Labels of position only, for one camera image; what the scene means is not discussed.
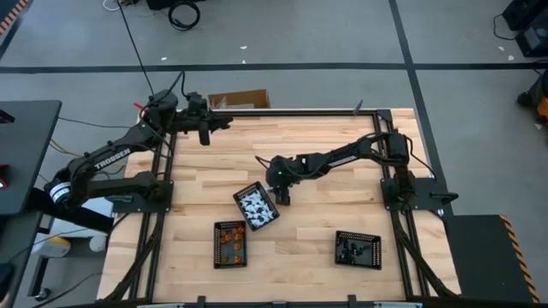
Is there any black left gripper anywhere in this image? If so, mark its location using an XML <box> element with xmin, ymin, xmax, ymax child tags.
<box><xmin>170</xmin><ymin>92</ymin><xmax>235</xmax><ymax>146</ymax></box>

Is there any black slotted plastic basket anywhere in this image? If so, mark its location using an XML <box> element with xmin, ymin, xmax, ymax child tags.
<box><xmin>212</xmin><ymin>220</ymin><xmax>248</xmax><ymax>270</ymax></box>
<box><xmin>232</xmin><ymin>181</ymin><xmax>281</xmax><ymax>232</ymax></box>
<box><xmin>335</xmin><ymin>230</ymin><xmax>383</xmax><ymax>270</ymax></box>

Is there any brown cardboard box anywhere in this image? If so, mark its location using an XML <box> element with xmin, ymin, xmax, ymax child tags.
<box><xmin>207</xmin><ymin>88</ymin><xmax>271</xmax><ymax>110</ymax></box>

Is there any white storage box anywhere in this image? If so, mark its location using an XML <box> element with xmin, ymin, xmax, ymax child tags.
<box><xmin>79</xmin><ymin>197</ymin><xmax>116</xmax><ymax>240</ymax></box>

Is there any white round object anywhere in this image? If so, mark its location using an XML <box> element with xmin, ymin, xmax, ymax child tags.
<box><xmin>88</xmin><ymin>234</ymin><xmax>108</xmax><ymax>253</ymax></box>

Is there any black desk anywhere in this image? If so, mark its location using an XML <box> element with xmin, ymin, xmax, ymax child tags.
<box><xmin>0</xmin><ymin>99</ymin><xmax>63</xmax><ymax>216</ymax></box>

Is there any pale yellow round object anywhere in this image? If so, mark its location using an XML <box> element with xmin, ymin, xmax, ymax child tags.
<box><xmin>32</xmin><ymin>235</ymin><xmax>72</xmax><ymax>258</ymax></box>

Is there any black hazard-striped ramp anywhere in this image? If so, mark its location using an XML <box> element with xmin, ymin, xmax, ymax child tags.
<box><xmin>443</xmin><ymin>213</ymin><xmax>541</xmax><ymax>305</ymax></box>
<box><xmin>0</xmin><ymin>0</ymin><xmax>33</xmax><ymax>36</ymax></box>

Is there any person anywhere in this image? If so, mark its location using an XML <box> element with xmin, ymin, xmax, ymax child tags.
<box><xmin>516</xmin><ymin>79</ymin><xmax>548</xmax><ymax>123</ymax></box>

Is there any black equipment case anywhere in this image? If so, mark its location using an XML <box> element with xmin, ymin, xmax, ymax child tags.
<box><xmin>501</xmin><ymin>0</ymin><xmax>548</xmax><ymax>59</ymax></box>

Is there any black aluminium table frame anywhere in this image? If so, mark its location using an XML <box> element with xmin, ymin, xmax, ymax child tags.
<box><xmin>100</xmin><ymin>96</ymin><xmax>462</xmax><ymax>308</ymax></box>

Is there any coiled black cable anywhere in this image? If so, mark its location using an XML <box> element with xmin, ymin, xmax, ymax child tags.
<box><xmin>167</xmin><ymin>1</ymin><xmax>201</xmax><ymax>32</ymax></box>

